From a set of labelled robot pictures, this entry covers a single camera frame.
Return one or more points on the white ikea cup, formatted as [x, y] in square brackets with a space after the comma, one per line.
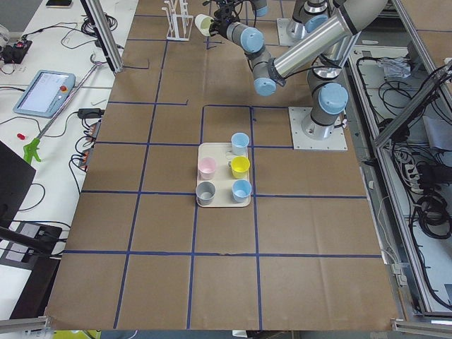
[203, 23]

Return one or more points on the light blue cup far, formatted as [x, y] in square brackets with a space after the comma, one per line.
[240, 142]

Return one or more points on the light blue cup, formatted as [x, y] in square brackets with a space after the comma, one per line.
[240, 142]
[241, 190]

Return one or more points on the yellow cup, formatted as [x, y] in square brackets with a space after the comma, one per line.
[240, 166]

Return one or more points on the pink cup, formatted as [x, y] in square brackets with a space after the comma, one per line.
[206, 168]

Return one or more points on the light blue cup near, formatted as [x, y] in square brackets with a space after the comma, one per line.
[241, 190]

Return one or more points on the grey cup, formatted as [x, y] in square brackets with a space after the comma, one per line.
[205, 193]

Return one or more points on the cream plastic tray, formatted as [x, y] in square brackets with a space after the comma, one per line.
[223, 179]

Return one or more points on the allen key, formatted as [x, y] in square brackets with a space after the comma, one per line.
[97, 103]

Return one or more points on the black power adapter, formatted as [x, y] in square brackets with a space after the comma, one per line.
[90, 113]

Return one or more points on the teach pendant tablet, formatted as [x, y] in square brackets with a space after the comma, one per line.
[45, 94]

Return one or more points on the black monitor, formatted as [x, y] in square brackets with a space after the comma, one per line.
[16, 179]

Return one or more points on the white wire cup rack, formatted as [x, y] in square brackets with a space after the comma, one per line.
[179, 20]

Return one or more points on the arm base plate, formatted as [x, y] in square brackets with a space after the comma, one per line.
[282, 35]
[307, 135]

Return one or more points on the aluminium frame post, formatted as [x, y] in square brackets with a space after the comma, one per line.
[97, 18]

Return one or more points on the green handled reacher grabber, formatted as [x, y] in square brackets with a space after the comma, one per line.
[30, 150]

